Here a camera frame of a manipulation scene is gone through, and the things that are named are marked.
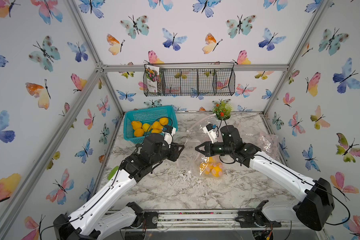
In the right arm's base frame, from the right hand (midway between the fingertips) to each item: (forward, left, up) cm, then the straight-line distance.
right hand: (197, 147), depth 72 cm
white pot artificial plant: (+34, -17, -9) cm, 39 cm away
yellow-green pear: (+27, +35, -19) cm, 49 cm away
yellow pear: (+22, +39, -20) cm, 49 cm away
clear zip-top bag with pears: (+17, -46, -19) cm, 53 cm away
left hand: (-1, +7, +2) cm, 7 cm away
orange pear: (+29, +42, -20) cm, 55 cm away
